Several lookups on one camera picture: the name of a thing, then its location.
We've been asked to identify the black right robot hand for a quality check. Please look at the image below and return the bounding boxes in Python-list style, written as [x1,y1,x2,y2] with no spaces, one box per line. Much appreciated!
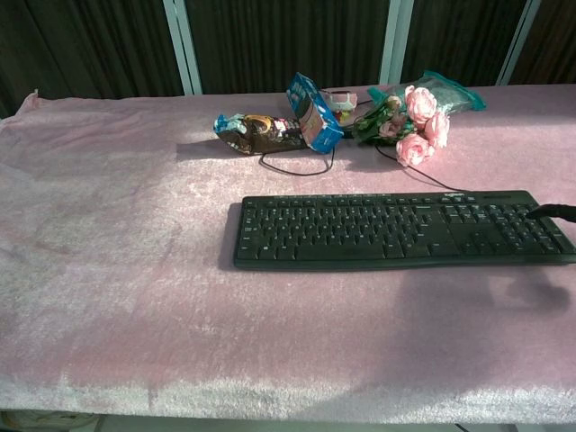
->
[526,202,576,221]

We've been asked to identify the black computer keyboard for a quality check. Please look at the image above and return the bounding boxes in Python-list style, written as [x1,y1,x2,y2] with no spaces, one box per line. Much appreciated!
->
[232,190,576,272]

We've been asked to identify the clear teal-edged plastic bag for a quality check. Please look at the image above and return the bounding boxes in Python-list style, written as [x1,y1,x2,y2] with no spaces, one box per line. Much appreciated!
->
[366,69,488,116]

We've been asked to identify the pink artificial rose bouquet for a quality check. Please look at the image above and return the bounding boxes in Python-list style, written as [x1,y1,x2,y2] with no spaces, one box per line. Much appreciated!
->
[351,85,451,168]

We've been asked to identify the blue cookie box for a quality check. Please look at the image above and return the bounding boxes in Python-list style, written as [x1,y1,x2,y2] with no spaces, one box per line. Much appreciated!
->
[285,72,345,155]

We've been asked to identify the dark brown snack bag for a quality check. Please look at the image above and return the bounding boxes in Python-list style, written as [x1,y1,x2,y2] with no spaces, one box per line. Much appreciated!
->
[213,112,309,157]

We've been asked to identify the dark curtain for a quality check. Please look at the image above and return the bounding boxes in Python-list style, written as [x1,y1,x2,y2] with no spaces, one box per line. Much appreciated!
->
[0,0,576,119]

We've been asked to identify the pink plush table cloth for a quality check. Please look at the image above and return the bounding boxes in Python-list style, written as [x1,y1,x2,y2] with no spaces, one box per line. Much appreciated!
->
[0,84,576,425]

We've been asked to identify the white metal frame post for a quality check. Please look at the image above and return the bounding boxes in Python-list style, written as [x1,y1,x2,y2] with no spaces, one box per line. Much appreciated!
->
[162,0,203,96]
[496,0,543,86]
[379,0,415,86]

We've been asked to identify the thin black cable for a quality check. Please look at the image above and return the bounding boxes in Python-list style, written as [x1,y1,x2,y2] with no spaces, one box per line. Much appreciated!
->
[258,115,477,194]

